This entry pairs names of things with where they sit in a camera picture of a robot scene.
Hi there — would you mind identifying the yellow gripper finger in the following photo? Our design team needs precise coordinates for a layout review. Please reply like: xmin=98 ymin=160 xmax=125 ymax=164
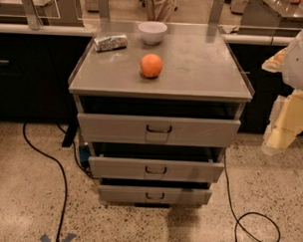
xmin=262 ymin=48 xmax=288 ymax=73
xmin=261 ymin=90 xmax=303 ymax=156

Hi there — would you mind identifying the white ceramic bowl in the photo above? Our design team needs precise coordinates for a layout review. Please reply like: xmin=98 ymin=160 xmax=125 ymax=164
xmin=138 ymin=21 xmax=167 ymax=45

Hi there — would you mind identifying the silver snack bag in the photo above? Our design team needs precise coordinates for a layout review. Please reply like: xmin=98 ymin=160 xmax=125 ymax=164
xmin=94 ymin=34 xmax=128 ymax=53

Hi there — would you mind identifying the blue power box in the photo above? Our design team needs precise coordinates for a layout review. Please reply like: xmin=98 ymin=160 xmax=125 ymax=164
xmin=79 ymin=144 xmax=91 ymax=167

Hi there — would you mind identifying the black cable right floor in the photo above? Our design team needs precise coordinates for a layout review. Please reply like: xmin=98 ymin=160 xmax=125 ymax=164
xmin=219 ymin=151 xmax=285 ymax=242

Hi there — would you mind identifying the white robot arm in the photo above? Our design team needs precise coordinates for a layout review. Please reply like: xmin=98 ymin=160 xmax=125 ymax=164
xmin=261 ymin=29 xmax=303 ymax=156

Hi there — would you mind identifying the grey metal drawer cabinet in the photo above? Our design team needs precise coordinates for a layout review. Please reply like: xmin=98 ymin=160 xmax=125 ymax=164
xmin=63 ymin=18 xmax=257 ymax=211

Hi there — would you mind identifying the grey top drawer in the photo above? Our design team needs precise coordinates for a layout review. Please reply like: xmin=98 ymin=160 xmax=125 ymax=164
xmin=78 ymin=114 xmax=240 ymax=147

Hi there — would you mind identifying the dark left counter cabinet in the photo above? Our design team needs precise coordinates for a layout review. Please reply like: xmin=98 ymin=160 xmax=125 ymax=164
xmin=0 ymin=33 xmax=91 ymax=123

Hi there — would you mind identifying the orange fruit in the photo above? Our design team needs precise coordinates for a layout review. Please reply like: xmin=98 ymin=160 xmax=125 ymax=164
xmin=141 ymin=54 xmax=162 ymax=78

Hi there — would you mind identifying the white horizontal rail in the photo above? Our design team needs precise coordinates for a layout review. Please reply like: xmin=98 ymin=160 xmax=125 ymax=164
xmin=0 ymin=23 xmax=293 ymax=46

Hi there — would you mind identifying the black cable left floor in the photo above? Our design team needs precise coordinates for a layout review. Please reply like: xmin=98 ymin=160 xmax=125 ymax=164
xmin=18 ymin=121 xmax=72 ymax=242

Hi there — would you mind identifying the black cable floor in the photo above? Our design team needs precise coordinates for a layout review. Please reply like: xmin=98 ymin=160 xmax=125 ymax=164
xmin=18 ymin=121 xmax=72 ymax=242
xmin=219 ymin=151 xmax=285 ymax=242

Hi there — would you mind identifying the grey drawer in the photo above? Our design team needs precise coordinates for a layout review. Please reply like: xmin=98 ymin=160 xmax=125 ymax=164
xmin=98 ymin=185 xmax=212 ymax=205
xmin=89 ymin=156 xmax=223 ymax=183
xmin=78 ymin=114 xmax=240 ymax=147

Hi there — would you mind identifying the grey bottom drawer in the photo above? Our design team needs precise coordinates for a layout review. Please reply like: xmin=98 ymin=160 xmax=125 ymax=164
xmin=98 ymin=185 xmax=212 ymax=205

